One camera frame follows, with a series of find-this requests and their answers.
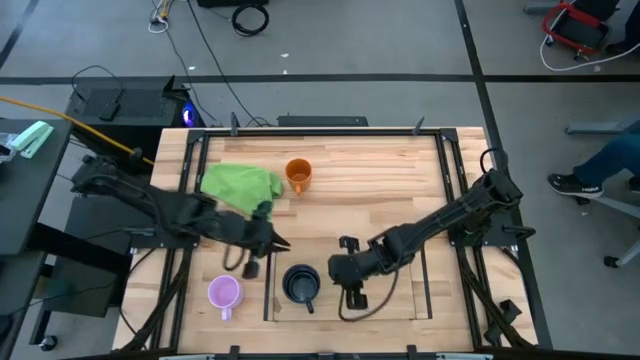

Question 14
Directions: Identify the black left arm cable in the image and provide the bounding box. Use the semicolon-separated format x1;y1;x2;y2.
222;243;247;272

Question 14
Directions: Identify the mint green stapler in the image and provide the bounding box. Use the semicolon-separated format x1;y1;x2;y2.
10;120;55;160

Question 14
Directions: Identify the yellow cable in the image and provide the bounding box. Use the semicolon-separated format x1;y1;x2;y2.
0;94;156;166

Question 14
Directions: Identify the red framed cart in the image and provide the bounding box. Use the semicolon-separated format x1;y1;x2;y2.
542;2;612;56

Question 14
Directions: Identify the black phone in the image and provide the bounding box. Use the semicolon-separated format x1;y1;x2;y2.
98;102;122;123

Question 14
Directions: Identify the black metal shelf frame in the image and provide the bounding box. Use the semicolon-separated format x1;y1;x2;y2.
149;127;484;360

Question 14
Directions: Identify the black cable bundle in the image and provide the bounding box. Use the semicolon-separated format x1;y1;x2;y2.
119;247;195;351
459;247;534;349

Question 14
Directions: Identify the coiled black cable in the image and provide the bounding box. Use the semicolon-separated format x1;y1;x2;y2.
231;3;271;38

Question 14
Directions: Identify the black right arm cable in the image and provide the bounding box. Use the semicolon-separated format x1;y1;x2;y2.
338;269;401;322

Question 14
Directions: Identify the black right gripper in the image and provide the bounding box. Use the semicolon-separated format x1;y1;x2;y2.
327;235;374;310

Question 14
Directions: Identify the black desk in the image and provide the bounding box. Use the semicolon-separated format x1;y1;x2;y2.
0;118;75;256

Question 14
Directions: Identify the pink mug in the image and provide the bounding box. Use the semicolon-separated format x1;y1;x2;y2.
207;274;245;322

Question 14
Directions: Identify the orange faceted mug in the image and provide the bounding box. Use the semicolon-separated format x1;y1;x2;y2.
284;157;314;196

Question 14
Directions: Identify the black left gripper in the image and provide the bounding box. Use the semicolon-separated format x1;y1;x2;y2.
219;199;292;281

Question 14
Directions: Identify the black computer tower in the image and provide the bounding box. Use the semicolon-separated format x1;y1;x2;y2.
64;74;207;162

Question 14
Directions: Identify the black flat box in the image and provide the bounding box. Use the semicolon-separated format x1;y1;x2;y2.
277;115;370;128

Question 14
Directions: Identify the glossy black mug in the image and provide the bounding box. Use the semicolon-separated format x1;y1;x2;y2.
281;263;322;315

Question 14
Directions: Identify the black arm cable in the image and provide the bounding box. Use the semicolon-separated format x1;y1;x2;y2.
338;269;401;322
222;243;247;272

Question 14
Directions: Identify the wooden shelf with black frame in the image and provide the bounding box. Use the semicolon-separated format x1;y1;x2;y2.
263;247;432;322

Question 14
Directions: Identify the person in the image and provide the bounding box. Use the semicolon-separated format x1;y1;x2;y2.
547;132;640;200

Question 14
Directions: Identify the green cloth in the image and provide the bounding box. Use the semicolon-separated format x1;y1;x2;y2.
199;162;285;221

